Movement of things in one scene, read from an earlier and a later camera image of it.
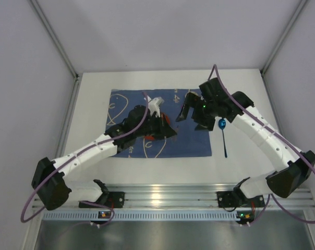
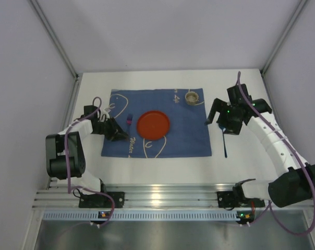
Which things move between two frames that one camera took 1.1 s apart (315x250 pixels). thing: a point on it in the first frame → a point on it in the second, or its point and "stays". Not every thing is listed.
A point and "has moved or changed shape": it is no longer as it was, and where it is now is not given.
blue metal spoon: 222,124 stays
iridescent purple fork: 174,138 has moved or changed shape
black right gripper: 196,112 → 226,114
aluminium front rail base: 196,196 stays
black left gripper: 159,125 → 109,127
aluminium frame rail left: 60,44 stays
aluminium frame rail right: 299,9 stays
